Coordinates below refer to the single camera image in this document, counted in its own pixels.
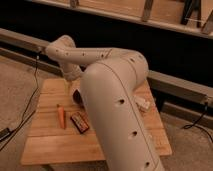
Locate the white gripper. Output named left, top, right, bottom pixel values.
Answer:
left=62, top=64, right=82, bottom=81

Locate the translucent white ceramic cup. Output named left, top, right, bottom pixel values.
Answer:
left=69, top=80, right=80, bottom=95

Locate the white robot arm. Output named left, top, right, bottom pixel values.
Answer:
left=45, top=35, right=165, bottom=171

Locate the dark brown ceramic bowl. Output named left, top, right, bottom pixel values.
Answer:
left=73, top=89, right=84, bottom=107

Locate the orange carrot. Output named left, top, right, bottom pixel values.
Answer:
left=57, top=104, right=66, bottom=129

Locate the dark snack bar packet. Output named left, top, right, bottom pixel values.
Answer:
left=70, top=112, right=89, bottom=134

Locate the white squeeze bottle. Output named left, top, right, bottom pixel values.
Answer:
left=134, top=96, right=150, bottom=112

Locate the black power adapter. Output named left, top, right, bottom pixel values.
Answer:
left=0, top=128, right=11, bottom=142

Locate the black cable left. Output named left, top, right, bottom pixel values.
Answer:
left=0, top=49, right=42, bottom=152

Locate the black cable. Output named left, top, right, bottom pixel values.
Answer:
left=181, top=99, right=213, bottom=143
left=0, top=49, right=42, bottom=152

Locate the black cable right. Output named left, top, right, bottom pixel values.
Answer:
left=181, top=99, right=213, bottom=143

